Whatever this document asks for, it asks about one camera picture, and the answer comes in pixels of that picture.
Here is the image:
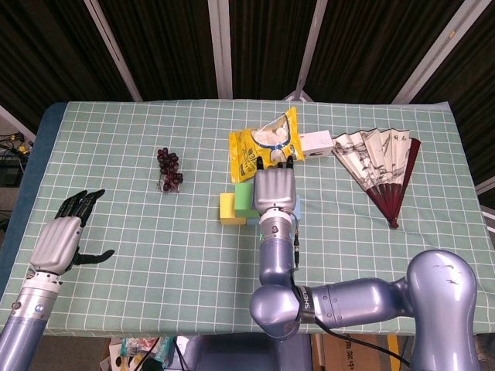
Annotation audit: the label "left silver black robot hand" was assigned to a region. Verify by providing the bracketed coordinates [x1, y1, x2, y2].
[29, 189, 116, 276]

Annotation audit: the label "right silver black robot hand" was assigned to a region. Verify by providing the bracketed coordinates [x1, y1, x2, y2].
[251, 155, 298, 214]

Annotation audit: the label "green foam cube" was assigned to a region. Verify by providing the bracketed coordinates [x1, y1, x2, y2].
[234, 182, 261, 219]

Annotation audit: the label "yellow foam cube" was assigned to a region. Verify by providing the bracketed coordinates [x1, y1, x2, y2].
[219, 192, 248, 226]

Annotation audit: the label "yellow snack bag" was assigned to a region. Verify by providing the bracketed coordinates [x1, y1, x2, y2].
[228, 107, 305, 184]

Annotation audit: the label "small white cardboard box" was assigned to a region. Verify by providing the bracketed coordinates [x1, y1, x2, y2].
[299, 130, 335, 159]

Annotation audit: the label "black equipment box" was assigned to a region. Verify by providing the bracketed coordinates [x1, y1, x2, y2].
[0, 158, 27, 187]

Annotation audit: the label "blue table cover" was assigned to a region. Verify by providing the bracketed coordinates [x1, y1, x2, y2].
[0, 102, 67, 297]

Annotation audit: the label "painted paper folding fan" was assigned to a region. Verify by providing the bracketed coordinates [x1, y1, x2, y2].
[331, 128, 422, 230]

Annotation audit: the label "dark red grape bunch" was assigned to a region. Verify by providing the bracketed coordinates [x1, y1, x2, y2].
[155, 147, 185, 194]

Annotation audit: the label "green checked tablecloth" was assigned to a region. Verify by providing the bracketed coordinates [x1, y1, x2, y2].
[0, 99, 495, 337]

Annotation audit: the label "printed plastic bags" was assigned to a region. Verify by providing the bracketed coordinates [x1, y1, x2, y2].
[99, 335, 176, 371]

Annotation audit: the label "blue-grey robot torso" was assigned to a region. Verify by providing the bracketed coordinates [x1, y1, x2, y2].
[176, 332, 314, 371]

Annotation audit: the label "dark pleated curtain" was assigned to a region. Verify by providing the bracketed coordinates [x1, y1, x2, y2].
[0, 0, 495, 186]

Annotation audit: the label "brown cardboard box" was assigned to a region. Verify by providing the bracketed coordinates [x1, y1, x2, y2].
[312, 334, 415, 371]

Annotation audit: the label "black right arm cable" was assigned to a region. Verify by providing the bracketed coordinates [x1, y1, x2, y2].
[288, 212, 411, 368]

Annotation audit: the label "tangled coloured cables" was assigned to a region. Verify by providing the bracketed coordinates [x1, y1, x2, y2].
[0, 131, 35, 160]

